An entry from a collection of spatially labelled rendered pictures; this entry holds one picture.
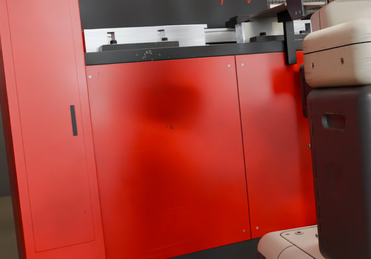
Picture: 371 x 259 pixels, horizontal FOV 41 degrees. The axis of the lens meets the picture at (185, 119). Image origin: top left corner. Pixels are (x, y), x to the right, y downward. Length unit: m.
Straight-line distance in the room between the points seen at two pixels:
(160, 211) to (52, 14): 0.79
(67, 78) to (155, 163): 0.45
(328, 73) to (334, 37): 0.08
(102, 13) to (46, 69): 0.89
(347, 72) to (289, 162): 1.13
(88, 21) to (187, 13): 0.52
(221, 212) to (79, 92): 0.73
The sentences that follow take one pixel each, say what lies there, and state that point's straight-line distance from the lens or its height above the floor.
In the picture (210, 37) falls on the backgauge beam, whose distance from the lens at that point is 2.31.
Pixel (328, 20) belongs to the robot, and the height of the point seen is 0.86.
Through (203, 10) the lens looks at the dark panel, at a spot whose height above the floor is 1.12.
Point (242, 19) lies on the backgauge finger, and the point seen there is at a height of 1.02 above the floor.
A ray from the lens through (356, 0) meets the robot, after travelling 1.40.
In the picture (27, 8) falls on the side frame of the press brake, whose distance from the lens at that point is 1.63.
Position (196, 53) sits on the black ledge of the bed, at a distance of 1.86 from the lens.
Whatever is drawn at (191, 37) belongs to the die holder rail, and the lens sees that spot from 2.00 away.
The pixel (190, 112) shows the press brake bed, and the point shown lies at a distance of 1.84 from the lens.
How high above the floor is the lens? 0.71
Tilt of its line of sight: 3 degrees down
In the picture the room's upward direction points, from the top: 6 degrees counter-clockwise
